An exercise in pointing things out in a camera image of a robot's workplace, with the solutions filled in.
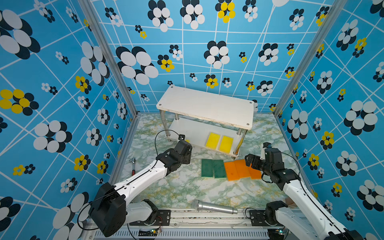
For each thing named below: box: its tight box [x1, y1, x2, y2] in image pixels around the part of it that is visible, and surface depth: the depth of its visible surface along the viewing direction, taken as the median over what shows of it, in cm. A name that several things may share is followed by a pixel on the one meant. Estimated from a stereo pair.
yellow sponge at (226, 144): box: [219, 135, 234, 154], surface depth 96 cm
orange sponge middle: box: [234, 159, 251, 179], surface depth 89 cm
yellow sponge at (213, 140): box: [205, 132, 221, 150], surface depth 98 cm
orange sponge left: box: [224, 161, 240, 181], surface depth 90 cm
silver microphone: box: [191, 199, 239, 215], surface depth 76 cm
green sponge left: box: [201, 158, 214, 177], surface depth 91 cm
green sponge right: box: [212, 159, 226, 179], surface depth 91 cm
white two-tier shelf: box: [156, 85, 255, 159], surface depth 82 cm
